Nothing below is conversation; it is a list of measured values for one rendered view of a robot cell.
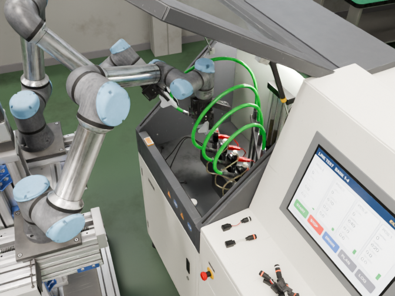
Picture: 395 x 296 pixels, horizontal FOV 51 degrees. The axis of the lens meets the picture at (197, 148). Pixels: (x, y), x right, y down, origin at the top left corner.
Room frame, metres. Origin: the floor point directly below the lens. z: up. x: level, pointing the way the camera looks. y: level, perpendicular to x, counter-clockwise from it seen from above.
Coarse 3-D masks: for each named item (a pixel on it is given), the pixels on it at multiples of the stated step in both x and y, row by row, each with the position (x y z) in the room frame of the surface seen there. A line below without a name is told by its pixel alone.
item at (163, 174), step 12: (144, 132) 1.53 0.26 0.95; (144, 144) 1.46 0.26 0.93; (144, 156) 1.48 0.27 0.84; (156, 156) 1.36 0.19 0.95; (156, 168) 1.33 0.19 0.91; (168, 168) 1.29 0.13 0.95; (156, 180) 1.34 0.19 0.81; (168, 180) 1.21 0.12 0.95; (180, 192) 1.15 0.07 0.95; (180, 204) 1.10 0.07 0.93; (192, 204) 1.08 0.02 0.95; (180, 216) 1.10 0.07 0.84; (192, 216) 1.02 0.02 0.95; (192, 228) 1.00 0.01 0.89; (192, 240) 1.00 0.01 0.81
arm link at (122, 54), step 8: (120, 40) 1.51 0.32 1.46; (112, 48) 1.48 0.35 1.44; (120, 48) 1.48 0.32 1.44; (128, 48) 1.49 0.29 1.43; (112, 56) 1.48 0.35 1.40; (120, 56) 1.47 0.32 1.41; (128, 56) 1.47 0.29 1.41; (136, 56) 1.48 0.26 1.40; (120, 64) 1.47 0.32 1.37; (128, 64) 1.46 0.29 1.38
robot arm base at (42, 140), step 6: (48, 126) 1.39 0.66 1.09; (18, 132) 1.34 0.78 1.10; (24, 132) 1.30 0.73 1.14; (30, 132) 1.30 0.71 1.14; (36, 132) 1.31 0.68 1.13; (42, 132) 1.33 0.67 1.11; (48, 132) 1.36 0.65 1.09; (18, 138) 1.33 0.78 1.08; (24, 138) 1.31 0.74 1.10; (30, 138) 1.30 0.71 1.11; (36, 138) 1.31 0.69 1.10; (42, 138) 1.32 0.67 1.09; (48, 138) 1.34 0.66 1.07; (54, 138) 1.38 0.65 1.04; (24, 144) 1.30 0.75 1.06; (30, 144) 1.29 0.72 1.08; (36, 144) 1.29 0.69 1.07; (42, 144) 1.30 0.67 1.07; (48, 144) 1.32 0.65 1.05; (24, 150) 1.29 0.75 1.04; (30, 150) 1.28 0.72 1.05; (36, 150) 1.29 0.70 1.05
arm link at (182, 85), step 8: (176, 72) 1.30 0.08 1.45; (192, 72) 1.30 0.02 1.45; (168, 80) 1.28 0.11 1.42; (176, 80) 1.25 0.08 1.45; (184, 80) 1.25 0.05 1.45; (192, 80) 1.26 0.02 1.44; (200, 80) 1.28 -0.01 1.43; (176, 88) 1.23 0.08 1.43; (184, 88) 1.22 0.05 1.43; (192, 88) 1.24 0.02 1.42; (200, 88) 1.29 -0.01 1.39; (176, 96) 1.23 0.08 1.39; (184, 96) 1.21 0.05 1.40
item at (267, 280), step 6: (276, 264) 0.77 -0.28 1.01; (276, 270) 0.74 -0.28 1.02; (264, 276) 0.72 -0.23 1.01; (276, 276) 0.73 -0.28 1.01; (264, 282) 0.72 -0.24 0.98; (270, 282) 0.71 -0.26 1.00; (282, 282) 0.69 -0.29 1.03; (276, 288) 0.68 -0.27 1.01; (282, 288) 0.67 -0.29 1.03; (288, 288) 0.68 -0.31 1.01; (282, 294) 0.66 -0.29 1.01; (288, 294) 0.67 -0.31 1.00; (294, 294) 0.67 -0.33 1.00
